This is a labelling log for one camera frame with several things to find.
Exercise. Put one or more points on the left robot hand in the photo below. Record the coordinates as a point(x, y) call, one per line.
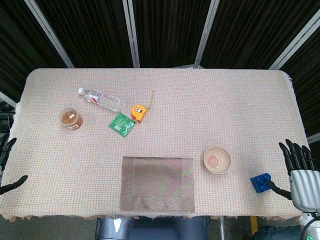
point(10, 186)

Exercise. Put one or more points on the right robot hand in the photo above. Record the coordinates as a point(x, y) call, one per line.
point(305, 187)

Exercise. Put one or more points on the beige bowl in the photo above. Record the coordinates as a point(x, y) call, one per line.
point(217, 160)

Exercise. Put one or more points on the brown woven placemat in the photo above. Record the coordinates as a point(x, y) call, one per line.
point(157, 182)

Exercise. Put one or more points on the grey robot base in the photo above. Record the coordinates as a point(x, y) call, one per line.
point(155, 230)

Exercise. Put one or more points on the blue toy brick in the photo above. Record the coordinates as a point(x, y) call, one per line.
point(258, 183)

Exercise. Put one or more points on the dark blue bag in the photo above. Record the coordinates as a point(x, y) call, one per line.
point(267, 233)

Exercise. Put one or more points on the clear jar of rubber bands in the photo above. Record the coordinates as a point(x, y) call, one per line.
point(71, 118)

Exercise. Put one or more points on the metal table leg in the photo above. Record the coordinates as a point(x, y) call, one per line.
point(222, 228)

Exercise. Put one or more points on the green sachet packet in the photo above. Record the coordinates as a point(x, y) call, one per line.
point(122, 124)

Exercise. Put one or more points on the clear plastic water bottle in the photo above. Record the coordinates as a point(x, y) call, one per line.
point(107, 101)

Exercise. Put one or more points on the beige woven tablecloth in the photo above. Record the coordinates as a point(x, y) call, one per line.
point(187, 105)

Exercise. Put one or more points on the yellow tape measure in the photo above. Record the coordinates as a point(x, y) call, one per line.
point(138, 112)

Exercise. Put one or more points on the white partition frame post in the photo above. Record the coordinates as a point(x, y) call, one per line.
point(50, 32)
point(205, 35)
point(133, 35)
point(314, 139)
point(295, 42)
point(7, 98)

